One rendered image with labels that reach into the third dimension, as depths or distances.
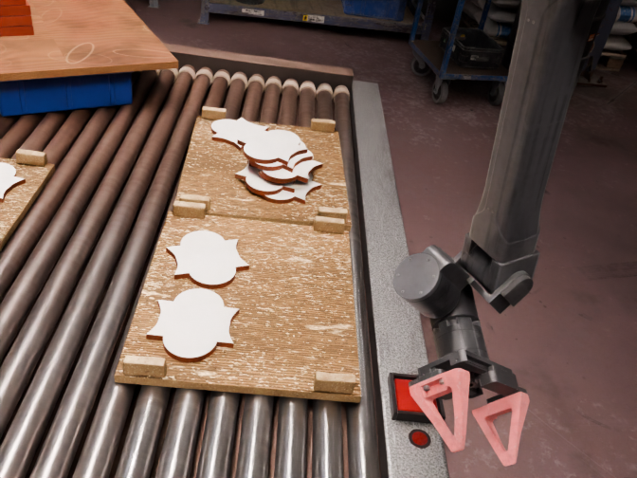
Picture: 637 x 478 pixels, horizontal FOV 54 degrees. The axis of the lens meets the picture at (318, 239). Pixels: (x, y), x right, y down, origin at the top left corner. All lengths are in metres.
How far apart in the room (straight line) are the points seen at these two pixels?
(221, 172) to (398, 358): 0.58
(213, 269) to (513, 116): 0.60
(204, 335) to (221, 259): 0.18
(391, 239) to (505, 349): 1.32
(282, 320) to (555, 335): 1.80
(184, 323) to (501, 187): 0.52
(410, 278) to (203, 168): 0.75
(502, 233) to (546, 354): 1.88
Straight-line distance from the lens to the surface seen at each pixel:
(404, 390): 0.97
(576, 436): 2.35
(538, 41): 0.63
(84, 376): 0.96
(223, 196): 1.28
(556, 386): 2.48
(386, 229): 1.29
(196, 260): 1.10
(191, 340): 0.96
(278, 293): 1.06
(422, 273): 0.70
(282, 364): 0.95
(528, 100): 0.64
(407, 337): 1.06
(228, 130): 1.50
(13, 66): 1.57
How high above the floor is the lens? 1.64
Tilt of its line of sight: 36 degrees down
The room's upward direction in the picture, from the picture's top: 10 degrees clockwise
